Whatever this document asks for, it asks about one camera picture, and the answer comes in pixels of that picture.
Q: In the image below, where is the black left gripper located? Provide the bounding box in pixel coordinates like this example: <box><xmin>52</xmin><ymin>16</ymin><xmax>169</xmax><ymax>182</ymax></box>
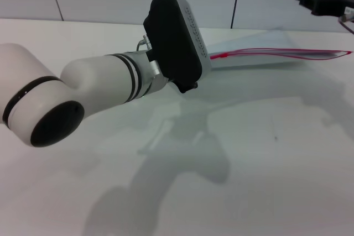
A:
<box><xmin>176</xmin><ymin>80</ymin><xmax>199</xmax><ymax>95</ymax></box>

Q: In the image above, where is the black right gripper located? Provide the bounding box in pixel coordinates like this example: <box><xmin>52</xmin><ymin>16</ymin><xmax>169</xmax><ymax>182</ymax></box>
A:
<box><xmin>295</xmin><ymin>0</ymin><xmax>354</xmax><ymax>17</ymax></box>

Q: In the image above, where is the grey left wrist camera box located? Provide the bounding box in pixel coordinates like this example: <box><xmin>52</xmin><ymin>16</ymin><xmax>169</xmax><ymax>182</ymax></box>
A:
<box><xmin>142</xmin><ymin>0</ymin><xmax>212</xmax><ymax>87</ymax></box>

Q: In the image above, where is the silver left arm cable connector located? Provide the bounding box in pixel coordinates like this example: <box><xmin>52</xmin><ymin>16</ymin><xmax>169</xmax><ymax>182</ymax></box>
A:
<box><xmin>136</xmin><ymin>34</ymin><xmax>152</xmax><ymax>52</ymax></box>

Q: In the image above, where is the clear document bag red zipper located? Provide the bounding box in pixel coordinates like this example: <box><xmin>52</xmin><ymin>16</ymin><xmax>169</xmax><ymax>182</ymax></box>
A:
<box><xmin>206</xmin><ymin>28</ymin><xmax>354</xmax><ymax>71</ymax></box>

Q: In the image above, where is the thin red right arm cable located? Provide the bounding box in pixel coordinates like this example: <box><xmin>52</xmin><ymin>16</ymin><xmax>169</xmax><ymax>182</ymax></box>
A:
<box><xmin>337</xmin><ymin>15</ymin><xmax>354</xmax><ymax>34</ymax></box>

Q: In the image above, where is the thin black vertical pole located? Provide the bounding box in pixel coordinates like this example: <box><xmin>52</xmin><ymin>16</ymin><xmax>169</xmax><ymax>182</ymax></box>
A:
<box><xmin>230</xmin><ymin>0</ymin><xmax>244</xmax><ymax>29</ymax></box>

